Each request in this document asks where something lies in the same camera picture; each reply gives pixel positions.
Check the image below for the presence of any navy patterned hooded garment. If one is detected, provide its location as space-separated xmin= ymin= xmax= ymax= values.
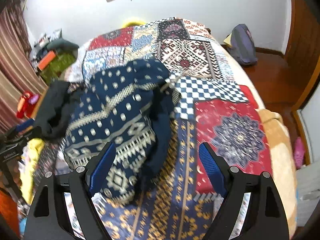
xmin=64 ymin=59 xmax=181 ymax=204

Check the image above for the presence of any yellow garment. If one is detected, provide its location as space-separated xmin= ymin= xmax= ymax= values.
xmin=20 ymin=138 xmax=44 ymax=205

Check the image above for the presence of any red plush toy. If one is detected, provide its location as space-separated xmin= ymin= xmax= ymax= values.
xmin=16 ymin=91 xmax=40 ymax=119

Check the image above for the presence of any black folded garment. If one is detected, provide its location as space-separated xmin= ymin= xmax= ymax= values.
xmin=34 ymin=80 xmax=84 ymax=140

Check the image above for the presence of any beige fleece blanket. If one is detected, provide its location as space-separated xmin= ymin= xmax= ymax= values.
xmin=258 ymin=109 xmax=297 ymax=238

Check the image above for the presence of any white wardrobe door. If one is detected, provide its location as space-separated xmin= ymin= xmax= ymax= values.
xmin=293 ymin=81 xmax=319 ymax=227

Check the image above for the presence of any striped pink curtain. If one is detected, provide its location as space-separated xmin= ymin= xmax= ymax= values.
xmin=1 ymin=0 xmax=47 ymax=133

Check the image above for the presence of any pink rubber clog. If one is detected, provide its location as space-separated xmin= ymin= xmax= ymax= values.
xmin=293 ymin=137 xmax=305 ymax=169

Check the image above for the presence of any orange flat box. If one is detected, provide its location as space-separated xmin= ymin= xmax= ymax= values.
xmin=38 ymin=50 xmax=56 ymax=71

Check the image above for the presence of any patchwork patterned bedspread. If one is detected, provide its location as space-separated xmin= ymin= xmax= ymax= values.
xmin=61 ymin=17 xmax=271 ymax=239

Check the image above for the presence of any dark green cushion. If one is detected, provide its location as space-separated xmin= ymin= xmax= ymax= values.
xmin=46 ymin=38 xmax=79 ymax=51

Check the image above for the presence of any brown wooden door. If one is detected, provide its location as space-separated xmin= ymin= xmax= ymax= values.
xmin=284 ymin=0 xmax=319 ymax=111

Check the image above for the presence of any yellow pillow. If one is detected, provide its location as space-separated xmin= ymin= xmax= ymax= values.
xmin=122 ymin=21 xmax=145 ymax=28

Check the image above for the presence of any grey-blue backpack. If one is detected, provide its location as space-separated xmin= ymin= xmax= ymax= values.
xmin=228 ymin=24 xmax=258 ymax=66

